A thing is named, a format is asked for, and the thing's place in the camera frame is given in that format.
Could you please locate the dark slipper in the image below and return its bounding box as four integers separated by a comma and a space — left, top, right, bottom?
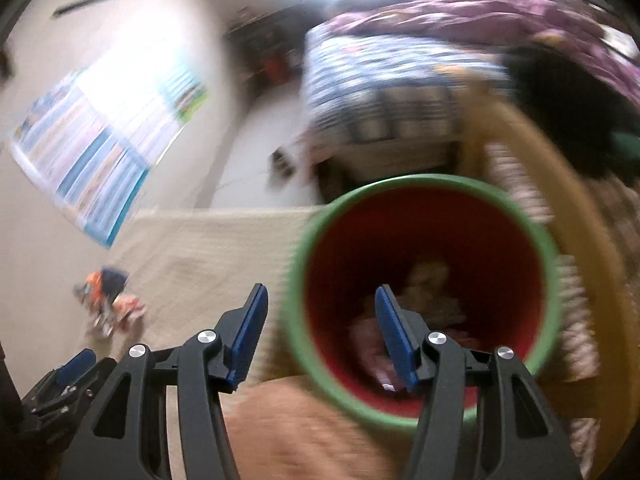
270, 147, 297, 179

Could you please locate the orange snack bag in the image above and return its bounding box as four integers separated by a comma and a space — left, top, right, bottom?
74, 269, 109, 312

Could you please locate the pale crumpled wrapper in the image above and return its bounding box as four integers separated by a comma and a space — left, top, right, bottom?
404, 257, 469, 327

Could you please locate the bed with checkered blanket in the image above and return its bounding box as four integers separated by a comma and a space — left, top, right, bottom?
324, 0, 640, 107

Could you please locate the red bin with green rim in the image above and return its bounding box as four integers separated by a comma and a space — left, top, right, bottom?
281, 173, 564, 432

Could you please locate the wall poster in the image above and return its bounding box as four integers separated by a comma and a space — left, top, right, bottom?
7, 61, 209, 252

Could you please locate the dark cluttered shelf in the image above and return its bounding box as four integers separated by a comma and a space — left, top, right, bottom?
224, 4, 312, 87

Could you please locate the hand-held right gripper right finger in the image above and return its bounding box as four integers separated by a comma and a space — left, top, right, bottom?
374, 284, 584, 480

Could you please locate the yellow wooden chair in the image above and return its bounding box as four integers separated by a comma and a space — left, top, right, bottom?
459, 79, 637, 480

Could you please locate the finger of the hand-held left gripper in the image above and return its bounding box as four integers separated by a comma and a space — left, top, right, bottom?
52, 349, 118, 397

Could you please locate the small pink plastic wrapper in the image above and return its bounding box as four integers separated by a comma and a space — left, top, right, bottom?
347, 319, 401, 392

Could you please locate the dark blue wrapper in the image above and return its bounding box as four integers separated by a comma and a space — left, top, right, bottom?
100, 266, 129, 297

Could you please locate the black cloth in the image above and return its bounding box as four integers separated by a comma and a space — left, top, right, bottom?
499, 44, 640, 177

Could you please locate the blue and white patterned blanket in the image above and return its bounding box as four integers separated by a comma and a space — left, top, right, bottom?
299, 29, 507, 147

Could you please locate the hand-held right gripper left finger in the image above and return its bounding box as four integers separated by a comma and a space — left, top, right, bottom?
56, 283, 270, 480

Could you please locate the patterned chair cushion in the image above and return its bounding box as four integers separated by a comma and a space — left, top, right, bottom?
486, 142, 640, 442

